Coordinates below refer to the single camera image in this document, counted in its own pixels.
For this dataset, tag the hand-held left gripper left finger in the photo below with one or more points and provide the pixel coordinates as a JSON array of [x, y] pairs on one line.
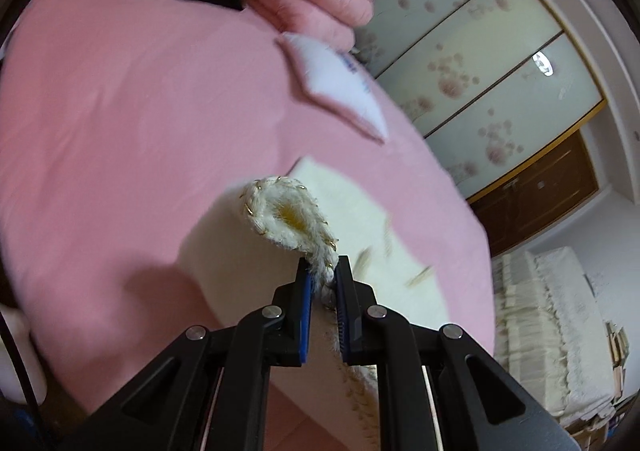
[[304, 311]]

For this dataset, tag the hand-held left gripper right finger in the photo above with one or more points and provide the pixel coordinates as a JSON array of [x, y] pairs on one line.
[[345, 311]]

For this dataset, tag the white fluffy cardigan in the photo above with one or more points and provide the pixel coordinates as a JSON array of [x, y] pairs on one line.
[[240, 271]]

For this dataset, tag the beige lace covered furniture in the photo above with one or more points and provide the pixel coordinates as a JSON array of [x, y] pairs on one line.
[[550, 331]]

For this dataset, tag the brown wooden door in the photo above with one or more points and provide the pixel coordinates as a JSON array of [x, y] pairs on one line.
[[540, 186]]

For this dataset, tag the white printed pillow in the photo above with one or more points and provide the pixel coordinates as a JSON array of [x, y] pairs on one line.
[[330, 76]]

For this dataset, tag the pink bed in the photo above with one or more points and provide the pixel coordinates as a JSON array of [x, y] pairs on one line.
[[125, 131]]

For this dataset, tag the floral sliding door wardrobe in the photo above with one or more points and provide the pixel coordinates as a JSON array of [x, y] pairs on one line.
[[475, 31]]

